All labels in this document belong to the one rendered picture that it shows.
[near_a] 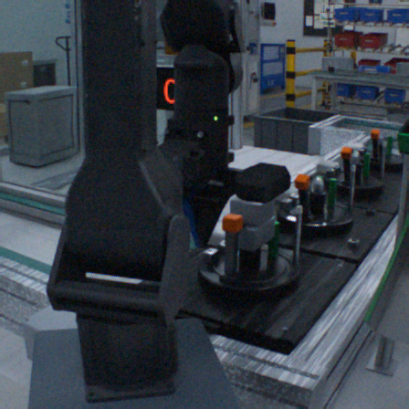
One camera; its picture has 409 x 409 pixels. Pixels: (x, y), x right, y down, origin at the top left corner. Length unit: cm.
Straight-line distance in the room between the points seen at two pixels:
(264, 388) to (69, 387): 25
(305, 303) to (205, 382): 32
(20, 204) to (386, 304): 82
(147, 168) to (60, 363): 17
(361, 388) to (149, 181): 48
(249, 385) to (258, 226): 21
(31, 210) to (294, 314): 67
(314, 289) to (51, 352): 40
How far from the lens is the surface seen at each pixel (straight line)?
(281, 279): 71
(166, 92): 86
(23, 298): 81
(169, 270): 34
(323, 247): 86
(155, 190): 34
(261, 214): 69
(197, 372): 41
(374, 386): 75
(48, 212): 112
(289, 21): 1210
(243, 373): 59
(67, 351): 44
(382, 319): 61
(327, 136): 191
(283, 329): 63
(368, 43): 801
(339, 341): 64
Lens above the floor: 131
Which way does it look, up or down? 19 degrees down
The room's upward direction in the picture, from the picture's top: straight up
